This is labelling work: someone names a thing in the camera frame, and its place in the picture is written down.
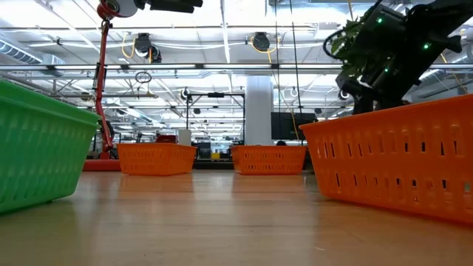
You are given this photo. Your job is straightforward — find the green leafy potted tree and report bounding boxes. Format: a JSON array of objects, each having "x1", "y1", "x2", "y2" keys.
[{"x1": 330, "y1": 7, "x2": 374, "y2": 81}]

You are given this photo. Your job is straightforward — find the black monitor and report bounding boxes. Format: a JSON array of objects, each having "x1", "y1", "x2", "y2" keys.
[{"x1": 270, "y1": 112, "x2": 318, "y2": 141}]

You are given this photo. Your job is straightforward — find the orange plastic basket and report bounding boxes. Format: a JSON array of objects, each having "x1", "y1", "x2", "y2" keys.
[
  {"x1": 299, "y1": 94, "x2": 473, "y2": 225},
  {"x1": 231, "y1": 145, "x2": 307, "y2": 176},
  {"x1": 117, "y1": 143, "x2": 198, "y2": 177}
]

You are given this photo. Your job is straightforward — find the red pole stand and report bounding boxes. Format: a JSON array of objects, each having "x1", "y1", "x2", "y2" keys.
[{"x1": 83, "y1": 0, "x2": 140, "y2": 172}]

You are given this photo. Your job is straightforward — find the silver ventilation duct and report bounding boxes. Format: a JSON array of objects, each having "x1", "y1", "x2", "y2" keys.
[{"x1": 0, "y1": 38, "x2": 66, "y2": 77}]

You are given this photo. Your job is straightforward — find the green plastic basket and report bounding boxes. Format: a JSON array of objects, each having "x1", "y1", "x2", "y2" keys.
[
  {"x1": 0, "y1": 94, "x2": 100, "y2": 214},
  {"x1": 0, "y1": 79, "x2": 102, "y2": 129}
]

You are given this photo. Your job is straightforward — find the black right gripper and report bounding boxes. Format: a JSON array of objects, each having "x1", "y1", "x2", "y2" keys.
[{"x1": 335, "y1": 72, "x2": 411, "y2": 115}]

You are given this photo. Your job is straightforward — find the white building pillar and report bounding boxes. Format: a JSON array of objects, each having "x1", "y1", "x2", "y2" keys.
[{"x1": 245, "y1": 75, "x2": 274, "y2": 147}]

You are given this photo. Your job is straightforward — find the black table frame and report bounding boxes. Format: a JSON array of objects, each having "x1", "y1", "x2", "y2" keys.
[{"x1": 191, "y1": 159, "x2": 234, "y2": 170}]

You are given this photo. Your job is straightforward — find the black gantry frame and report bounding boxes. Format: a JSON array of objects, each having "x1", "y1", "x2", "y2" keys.
[{"x1": 186, "y1": 92, "x2": 246, "y2": 146}]

